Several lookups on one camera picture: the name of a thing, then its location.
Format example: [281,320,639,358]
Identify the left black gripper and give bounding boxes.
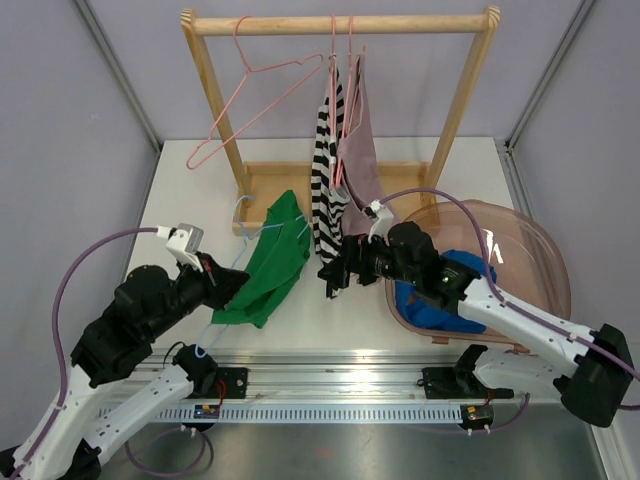
[145,250,251,339]

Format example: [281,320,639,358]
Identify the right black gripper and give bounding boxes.
[319,230,420,288]

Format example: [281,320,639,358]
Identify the green tank top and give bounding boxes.
[210,189,314,330]

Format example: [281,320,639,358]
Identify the black white striped tank top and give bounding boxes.
[310,73,351,266]

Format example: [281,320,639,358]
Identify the blue wire hanger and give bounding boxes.
[195,195,311,359]

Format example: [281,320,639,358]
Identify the blue tank top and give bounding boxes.
[394,249,487,334]

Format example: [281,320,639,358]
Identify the pink hanger of striped top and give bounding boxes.
[328,15,344,189]

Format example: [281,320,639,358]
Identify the pink wire hanger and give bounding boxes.
[180,9,327,176]

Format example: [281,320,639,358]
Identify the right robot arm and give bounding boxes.
[318,222,636,428]

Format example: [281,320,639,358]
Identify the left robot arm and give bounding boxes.
[1,253,250,479]

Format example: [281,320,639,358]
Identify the pink tank top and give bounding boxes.
[338,52,386,235]

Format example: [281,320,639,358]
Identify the wooden clothes rack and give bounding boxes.
[180,5,501,235]

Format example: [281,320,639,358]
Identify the translucent pink plastic basket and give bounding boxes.
[384,200,571,352]

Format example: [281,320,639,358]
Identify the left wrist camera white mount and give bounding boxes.
[156,223,204,273]

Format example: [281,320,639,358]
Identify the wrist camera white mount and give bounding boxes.
[362,199,394,242]
[156,223,204,273]

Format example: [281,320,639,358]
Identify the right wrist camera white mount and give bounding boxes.
[362,199,394,242]

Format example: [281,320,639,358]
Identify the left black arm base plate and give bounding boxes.
[188,367,249,400]

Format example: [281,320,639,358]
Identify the aluminium rail base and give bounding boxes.
[99,348,609,401]

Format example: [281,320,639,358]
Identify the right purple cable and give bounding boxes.
[379,187,640,436]

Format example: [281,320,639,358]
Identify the purple cable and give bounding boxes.
[379,187,640,436]
[9,227,216,475]

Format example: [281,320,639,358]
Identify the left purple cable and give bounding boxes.
[9,227,216,475]

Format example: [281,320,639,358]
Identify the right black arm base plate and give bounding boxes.
[416,367,515,400]

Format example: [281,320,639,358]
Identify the white slotted cable duct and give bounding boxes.
[99,403,466,424]

